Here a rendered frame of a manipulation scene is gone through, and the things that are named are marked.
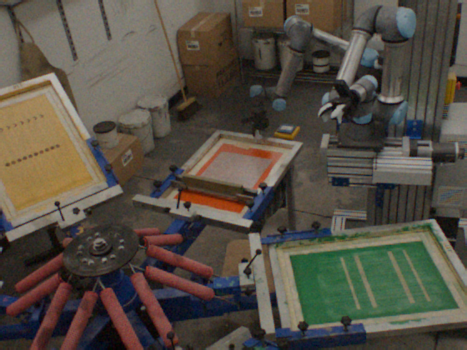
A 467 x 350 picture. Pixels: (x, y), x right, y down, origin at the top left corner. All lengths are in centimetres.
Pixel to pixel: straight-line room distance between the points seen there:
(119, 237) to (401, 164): 136
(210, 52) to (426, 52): 353
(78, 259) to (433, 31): 182
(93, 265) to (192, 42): 415
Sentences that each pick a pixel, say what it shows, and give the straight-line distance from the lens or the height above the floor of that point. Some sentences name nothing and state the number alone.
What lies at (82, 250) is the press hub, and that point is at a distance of 213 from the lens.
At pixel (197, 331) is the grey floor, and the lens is 343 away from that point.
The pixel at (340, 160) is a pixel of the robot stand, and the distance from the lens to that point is 270.
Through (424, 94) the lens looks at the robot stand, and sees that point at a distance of 273.
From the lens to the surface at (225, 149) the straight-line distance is 321.
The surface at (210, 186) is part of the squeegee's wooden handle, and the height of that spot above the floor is 103.
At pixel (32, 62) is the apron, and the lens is 439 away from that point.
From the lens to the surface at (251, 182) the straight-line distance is 289.
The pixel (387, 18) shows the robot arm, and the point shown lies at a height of 187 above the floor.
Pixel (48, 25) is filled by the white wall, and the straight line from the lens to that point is 456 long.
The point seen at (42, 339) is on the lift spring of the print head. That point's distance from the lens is 210.
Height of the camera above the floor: 263
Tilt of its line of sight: 34 degrees down
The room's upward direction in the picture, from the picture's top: 8 degrees counter-clockwise
